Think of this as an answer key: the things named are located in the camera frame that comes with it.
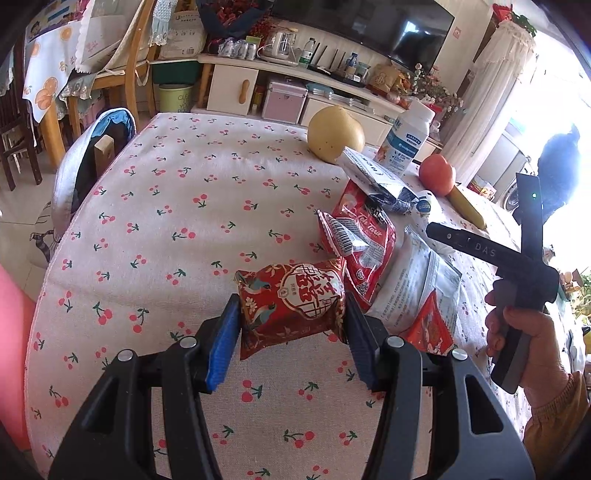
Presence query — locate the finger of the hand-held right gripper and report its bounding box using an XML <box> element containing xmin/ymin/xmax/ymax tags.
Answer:
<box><xmin>426</xmin><ymin>222</ymin><xmax>465</xmax><ymax>250</ymax></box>

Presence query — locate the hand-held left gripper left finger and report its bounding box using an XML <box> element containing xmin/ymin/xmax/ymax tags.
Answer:
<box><xmin>48</xmin><ymin>293</ymin><xmax>244</xmax><ymax>480</ymax></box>

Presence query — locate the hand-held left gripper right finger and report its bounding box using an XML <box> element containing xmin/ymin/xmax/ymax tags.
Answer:
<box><xmin>344</xmin><ymin>293</ymin><xmax>527</xmax><ymax>480</ymax></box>

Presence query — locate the white wipes packet blue feather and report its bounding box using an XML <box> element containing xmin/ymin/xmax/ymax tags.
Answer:
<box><xmin>372</xmin><ymin>225</ymin><xmax>462</xmax><ymax>334</ymax></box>

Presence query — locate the red patterned snack packet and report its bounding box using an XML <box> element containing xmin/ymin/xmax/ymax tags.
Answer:
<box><xmin>235</xmin><ymin>257</ymin><xmax>348</xmax><ymax>361</ymax></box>

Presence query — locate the pink plastic bucket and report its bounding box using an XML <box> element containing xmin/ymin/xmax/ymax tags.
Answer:
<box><xmin>0</xmin><ymin>265</ymin><xmax>37</xmax><ymax>454</ymax></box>

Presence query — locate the person's right forearm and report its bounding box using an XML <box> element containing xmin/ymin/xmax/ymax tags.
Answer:
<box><xmin>522</xmin><ymin>370</ymin><xmax>591</xmax><ymax>464</ymax></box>

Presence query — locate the person's right hand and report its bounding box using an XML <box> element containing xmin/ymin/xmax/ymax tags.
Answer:
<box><xmin>485</xmin><ymin>295</ymin><xmax>572</xmax><ymax>409</ymax></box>

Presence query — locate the yellow banana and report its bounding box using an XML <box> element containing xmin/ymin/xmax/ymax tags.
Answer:
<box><xmin>449</xmin><ymin>185</ymin><xmax>488</xmax><ymax>230</ymax></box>

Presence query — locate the red apple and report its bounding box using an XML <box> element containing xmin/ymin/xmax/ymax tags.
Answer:
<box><xmin>419</xmin><ymin>154</ymin><xmax>457</xmax><ymax>196</ymax></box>

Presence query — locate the red triangular wrapper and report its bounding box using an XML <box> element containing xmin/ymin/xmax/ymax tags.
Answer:
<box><xmin>398</xmin><ymin>291</ymin><xmax>459</xmax><ymax>357</ymax></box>

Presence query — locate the red snack bag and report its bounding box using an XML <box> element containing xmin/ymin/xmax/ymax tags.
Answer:
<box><xmin>331</xmin><ymin>179</ymin><xmax>398</xmax><ymax>311</ymax></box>

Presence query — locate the washing machine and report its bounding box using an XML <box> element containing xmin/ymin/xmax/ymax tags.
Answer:
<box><xmin>502</xmin><ymin>179</ymin><xmax>533</xmax><ymax>214</ymax></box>

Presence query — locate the flattened blue white carton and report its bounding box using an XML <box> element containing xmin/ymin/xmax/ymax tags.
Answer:
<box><xmin>337</xmin><ymin>148</ymin><xmax>422</xmax><ymax>216</ymax></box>

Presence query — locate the white plastic bottle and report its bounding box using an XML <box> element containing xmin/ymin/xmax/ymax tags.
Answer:
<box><xmin>378</xmin><ymin>100</ymin><xmax>435</xmax><ymax>177</ymax></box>

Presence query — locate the small red white packet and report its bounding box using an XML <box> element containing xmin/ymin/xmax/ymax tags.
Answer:
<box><xmin>316</xmin><ymin>210</ymin><xmax>371</xmax><ymax>257</ymax></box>

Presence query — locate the cherry print tablecloth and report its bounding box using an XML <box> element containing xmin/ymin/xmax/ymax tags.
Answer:
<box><xmin>23</xmin><ymin>111</ymin><xmax>591</xmax><ymax>480</ymax></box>

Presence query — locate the dried flower arrangement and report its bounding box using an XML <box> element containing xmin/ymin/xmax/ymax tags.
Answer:
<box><xmin>410</xmin><ymin>64</ymin><xmax>463</xmax><ymax>112</ymax></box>

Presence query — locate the yellow pomelo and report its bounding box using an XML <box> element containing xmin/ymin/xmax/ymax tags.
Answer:
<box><xmin>307</xmin><ymin>105</ymin><xmax>365</xmax><ymax>164</ymax></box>

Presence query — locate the standing air conditioner lace cover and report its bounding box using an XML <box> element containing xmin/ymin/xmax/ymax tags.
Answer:
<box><xmin>442</xmin><ymin>18</ymin><xmax>539</xmax><ymax>186</ymax></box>

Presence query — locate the brown gift bag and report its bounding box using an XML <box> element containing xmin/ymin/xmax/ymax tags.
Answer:
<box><xmin>369</xmin><ymin>64</ymin><xmax>403</xmax><ymax>94</ymax></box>

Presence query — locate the pink storage box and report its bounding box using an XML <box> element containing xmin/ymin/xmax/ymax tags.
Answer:
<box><xmin>262</xmin><ymin>78</ymin><xmax>309</xmax><ymax>125</ymax></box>

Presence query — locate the black television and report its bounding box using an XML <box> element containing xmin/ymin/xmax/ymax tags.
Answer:
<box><xmin>270</xmin><ymin>0</ymin><xmax>457</xmax><ymax>75</ymax></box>

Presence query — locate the small chair blue backrest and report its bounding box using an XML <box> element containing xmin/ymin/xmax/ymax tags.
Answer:
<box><xmin>50</xmin><ymin>107</ymin><xmax>139</xmax><ymax>241</ymax></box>

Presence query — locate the glass kettle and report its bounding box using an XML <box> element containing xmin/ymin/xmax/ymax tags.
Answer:
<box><xmin>257</xmin><ymin>29</ymin><xmax>302</xmax><ymax>66</ymax></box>

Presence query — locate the light green waste bin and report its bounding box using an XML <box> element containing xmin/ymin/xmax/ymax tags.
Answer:
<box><xmin>158</xmin><ymin>83</ymin><xmax>195</xmax><ymax>114</ymax></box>

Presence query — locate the white TV cabinet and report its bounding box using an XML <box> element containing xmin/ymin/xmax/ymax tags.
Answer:
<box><xmin>191</xmin><ymin>52</ymin><xmax>445</xmax><ymax>149</ymax></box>

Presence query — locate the pack of small bottles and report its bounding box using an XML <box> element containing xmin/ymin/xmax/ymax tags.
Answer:
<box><xmin>217</xmin><ymin>38</ymin><xmax>259</xmax><ymax>61</ymax></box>

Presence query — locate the dark green box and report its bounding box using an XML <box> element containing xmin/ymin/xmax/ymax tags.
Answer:
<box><xmin>152</xmin><ymin>58</ymin><xmax>204</xmax><ymax>86</ymax></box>

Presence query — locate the dark wooden chair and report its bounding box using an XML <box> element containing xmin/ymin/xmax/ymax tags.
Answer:
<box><xmin>0</xmin><ymin>46</ymin><xmax>44</xmax><ymax>192</ymax></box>

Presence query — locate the red bouquet dark blue wrap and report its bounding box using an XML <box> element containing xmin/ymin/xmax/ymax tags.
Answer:
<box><xmin>198</xmin><ymin>0</ymin><xmax>274</xmax><ymax>40</ymax></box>

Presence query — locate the white printed bag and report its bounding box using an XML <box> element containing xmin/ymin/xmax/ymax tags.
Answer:
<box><xmin>159</xmin><ymin>13</ymin><xmax>208</xmax><ymax>61</ymax></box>

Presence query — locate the wooden chair lace cover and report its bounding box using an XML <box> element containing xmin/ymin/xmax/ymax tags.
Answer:
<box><xmin>69</xmin><ymin>0</ymin><xmax>161</xmax><ymax>139</ymax></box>

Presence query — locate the dining table orange print cloth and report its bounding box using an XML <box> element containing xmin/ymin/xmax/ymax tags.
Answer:
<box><xmin>22</xmin><ymin>18</ymin><xmax>85</xmax><ymax>171</ymax></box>

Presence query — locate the blue yellow wall sticker chart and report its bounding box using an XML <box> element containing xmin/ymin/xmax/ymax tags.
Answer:
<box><xmin>25</xmin><ymin>0</ymin><xmax>71</xmax><ymax>34</ymax></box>

